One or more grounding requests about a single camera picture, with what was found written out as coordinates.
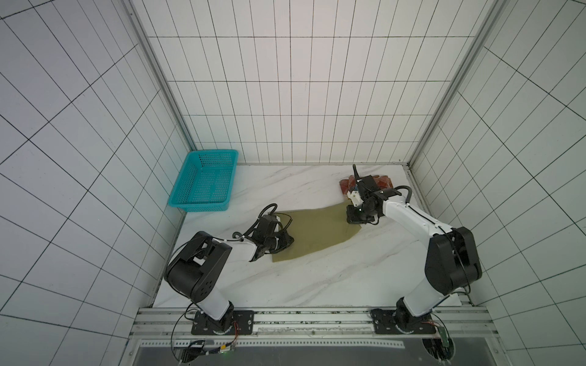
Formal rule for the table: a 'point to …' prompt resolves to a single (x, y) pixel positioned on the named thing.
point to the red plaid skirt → (383, 182)
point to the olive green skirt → (313, 229)
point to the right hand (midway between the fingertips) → (351, 214)
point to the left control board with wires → (197, 348)
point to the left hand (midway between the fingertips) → (291, 242)
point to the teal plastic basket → (205, 182)
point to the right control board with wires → (441, 349)
